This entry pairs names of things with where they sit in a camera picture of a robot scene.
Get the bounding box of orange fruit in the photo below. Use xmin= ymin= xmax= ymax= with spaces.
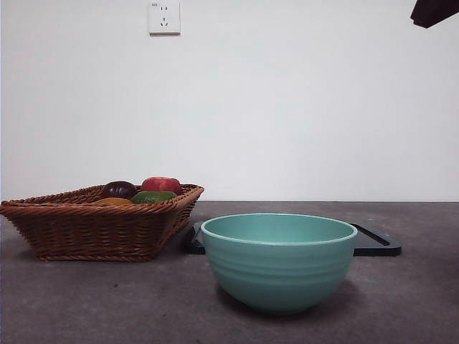
xmin=92 ymin=196 xmax=136 ymax=206

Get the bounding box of dark green rectangular tray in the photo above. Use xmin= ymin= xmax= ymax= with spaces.
xmin=186 ymin=221 xmax=403 ymax=257

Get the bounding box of brown wicker basket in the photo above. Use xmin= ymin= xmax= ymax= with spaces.
xmin=0 ymin=183 xmax=207 ymax=262

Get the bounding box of dark purple fruit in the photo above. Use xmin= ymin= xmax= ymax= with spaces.
xmin=100 ymin=180 xmax=139 ymax=200

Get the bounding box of teal ribbed bowl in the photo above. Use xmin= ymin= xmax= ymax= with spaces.
xmin=199 ymin=212 xmax=360 ymax=316

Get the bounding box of green fruit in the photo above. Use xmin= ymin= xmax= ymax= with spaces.
xmin=129 ymin=189 xmax=179 ymax=205

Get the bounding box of white wall socket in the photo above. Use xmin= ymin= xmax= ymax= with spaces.
xmin=148 ymin=0 xmax=181 ymax=37

